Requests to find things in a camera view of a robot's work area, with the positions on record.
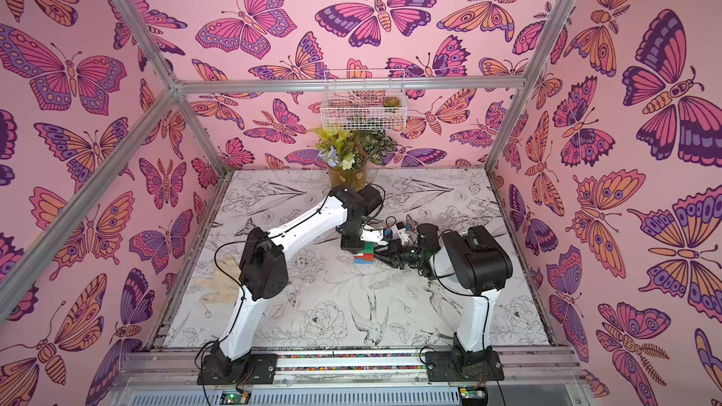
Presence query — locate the green lego brick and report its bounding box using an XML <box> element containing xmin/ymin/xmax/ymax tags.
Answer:
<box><xmin>362</xmin><ymin>242</ymin><xmax>376</xmax><ymax>257</ymax></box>

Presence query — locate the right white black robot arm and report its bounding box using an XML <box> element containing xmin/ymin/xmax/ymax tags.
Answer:
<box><xmin>374</xmin><ymin>224</ymin><xmax>513</xmax><ymax>367</ymax></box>

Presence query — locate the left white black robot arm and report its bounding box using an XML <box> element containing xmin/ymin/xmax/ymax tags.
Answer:
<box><xmin>219</xmin><ymin>185</ymin><xmax>384</xmax><ymax>362</ymax></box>

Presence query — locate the glass vase with plants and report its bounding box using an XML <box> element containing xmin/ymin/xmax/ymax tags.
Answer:
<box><xmin>314</xmin><ymin>128</ymin><xmax>397</xmax><ymax>191</ymax></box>

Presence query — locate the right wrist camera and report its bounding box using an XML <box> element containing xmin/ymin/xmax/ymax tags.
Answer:
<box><xmin>395</xmin><ymin>222</ymin><xmax>413</xmax><ymax>245</ymax></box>

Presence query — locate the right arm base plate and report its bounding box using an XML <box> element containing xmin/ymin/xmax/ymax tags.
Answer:
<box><xmin>420</xmin><ymin>348</ymin><xmax>505</xmax><ymax>382</ymax></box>

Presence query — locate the white wire basket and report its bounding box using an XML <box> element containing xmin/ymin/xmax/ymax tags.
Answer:
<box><xmin>319</xmin><ymin>68</ymin><xmax>408</xmax><ymax>132</ymax></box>

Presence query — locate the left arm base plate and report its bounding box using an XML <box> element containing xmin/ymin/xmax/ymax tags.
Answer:
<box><xmin>197</xmin><ymin>351</ymin><xmax>278</xmax><ymax>386</ymax></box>

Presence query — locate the aluminium mounting rail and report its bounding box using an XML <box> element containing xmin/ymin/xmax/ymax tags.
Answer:
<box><xmin>106</xmin><ymin>347</ymin><xmax>596</xmax><ymax>405</ymax></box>

